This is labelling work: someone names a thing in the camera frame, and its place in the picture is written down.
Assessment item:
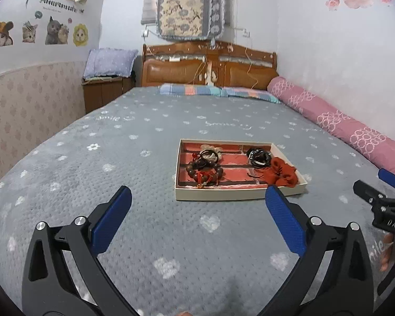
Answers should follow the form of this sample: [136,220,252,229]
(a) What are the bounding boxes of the red-orange scrunchie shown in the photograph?
[262,157,298,187]

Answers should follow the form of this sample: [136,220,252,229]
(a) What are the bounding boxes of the black cord bracelet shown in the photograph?
[248,149,273,169]

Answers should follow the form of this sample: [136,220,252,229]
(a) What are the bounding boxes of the black scrunchie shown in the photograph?
[246,148,269,162]

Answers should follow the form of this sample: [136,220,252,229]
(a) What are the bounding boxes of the red tassel black cord pendant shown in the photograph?
[194,170,218,189]

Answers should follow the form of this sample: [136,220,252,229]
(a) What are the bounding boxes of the brown wooden bead bracelet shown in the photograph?
[185,158,225,187]

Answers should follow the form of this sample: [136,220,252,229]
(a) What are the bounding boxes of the cream scrunchie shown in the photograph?
[200,144,223,163]

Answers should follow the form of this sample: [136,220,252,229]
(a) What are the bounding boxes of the black hair tie red beads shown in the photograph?
[192,149,220,163]

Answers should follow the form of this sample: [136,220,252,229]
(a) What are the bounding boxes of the person's right hand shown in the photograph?
[380,233,395,272]

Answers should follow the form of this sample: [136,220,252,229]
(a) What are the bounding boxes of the person's left hand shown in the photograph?
[176,311,192,316]

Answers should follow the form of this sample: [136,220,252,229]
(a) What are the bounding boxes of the pink rolled quilt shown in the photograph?
[267,76,395,174]

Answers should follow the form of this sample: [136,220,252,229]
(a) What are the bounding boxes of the beige tray brick-pattern lining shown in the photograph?
[175,139,308,202]

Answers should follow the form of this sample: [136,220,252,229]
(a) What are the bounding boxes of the plaid pillow right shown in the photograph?
[223,87,280,103]

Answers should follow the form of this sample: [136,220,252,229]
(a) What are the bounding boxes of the plaid pillow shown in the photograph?
[223,87,280,103]
[159,83,228,97]

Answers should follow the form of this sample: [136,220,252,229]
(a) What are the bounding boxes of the wooden nightstand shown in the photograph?
[82,77,135,113]

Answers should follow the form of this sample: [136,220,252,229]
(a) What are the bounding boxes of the wooden headboard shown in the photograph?
[141,41,278,90]

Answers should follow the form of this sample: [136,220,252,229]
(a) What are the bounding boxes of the plaid pillow left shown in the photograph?
[159,83,228,97]

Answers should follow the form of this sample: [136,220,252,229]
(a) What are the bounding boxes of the purple dotted pillow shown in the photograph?
[83,48,138,79]

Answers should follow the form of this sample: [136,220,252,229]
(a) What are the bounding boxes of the yellow flower cat sticker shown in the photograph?
[73,24,88,47]

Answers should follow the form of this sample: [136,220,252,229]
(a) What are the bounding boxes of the floral hanging curtain cloth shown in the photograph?
[156,0,226,41]

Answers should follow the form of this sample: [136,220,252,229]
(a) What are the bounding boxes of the grey window blind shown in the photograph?
[141,0,157,25]

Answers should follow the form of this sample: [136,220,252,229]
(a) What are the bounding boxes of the yellow charging cable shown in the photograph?
[244,47,260,89]

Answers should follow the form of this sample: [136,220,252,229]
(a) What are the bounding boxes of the grey cats wall sticker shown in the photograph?
[45,16,69,45]

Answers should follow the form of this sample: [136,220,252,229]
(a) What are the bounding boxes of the tabby kitten wall sticker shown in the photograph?
[22,21,38,43]

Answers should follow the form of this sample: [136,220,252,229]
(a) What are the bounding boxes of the hat cat wall sticker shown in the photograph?
[0,21,14,47]

